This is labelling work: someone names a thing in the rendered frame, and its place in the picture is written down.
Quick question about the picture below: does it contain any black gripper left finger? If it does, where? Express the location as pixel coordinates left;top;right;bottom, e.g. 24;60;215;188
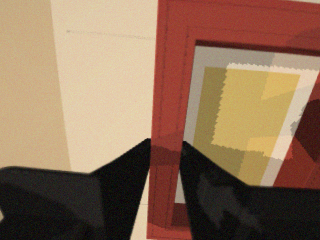
0;138;151;240

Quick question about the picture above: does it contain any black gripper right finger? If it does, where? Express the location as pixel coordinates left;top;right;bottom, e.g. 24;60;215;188
179;141;320;240

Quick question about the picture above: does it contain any red picture frame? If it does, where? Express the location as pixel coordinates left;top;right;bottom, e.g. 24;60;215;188
146;0;320;240

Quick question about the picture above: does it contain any beige flat rectangular board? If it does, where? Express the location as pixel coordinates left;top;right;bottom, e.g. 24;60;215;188
51;0;158;173

